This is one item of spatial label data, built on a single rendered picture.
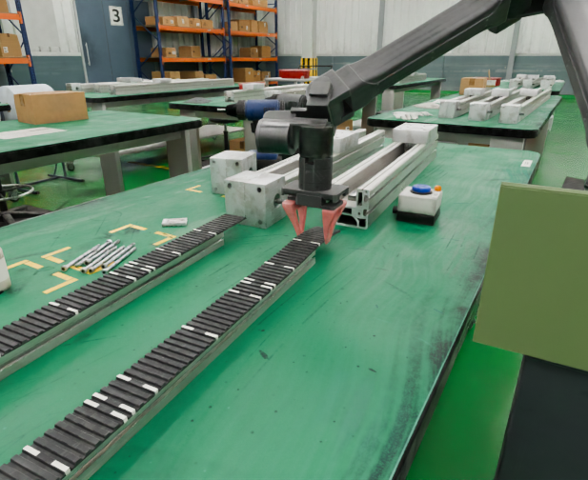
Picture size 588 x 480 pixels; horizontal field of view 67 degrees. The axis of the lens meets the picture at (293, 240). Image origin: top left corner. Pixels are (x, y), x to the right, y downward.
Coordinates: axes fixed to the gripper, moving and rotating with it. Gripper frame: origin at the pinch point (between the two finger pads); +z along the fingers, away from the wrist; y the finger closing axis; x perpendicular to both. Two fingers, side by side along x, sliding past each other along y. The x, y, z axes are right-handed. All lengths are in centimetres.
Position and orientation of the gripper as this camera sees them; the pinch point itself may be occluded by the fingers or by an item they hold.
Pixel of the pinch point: (314, 236)
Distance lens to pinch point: 80.3
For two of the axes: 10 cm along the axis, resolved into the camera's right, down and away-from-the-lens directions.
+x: -4.5, 3.4, -8.3
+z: 0.0, 9.2, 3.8
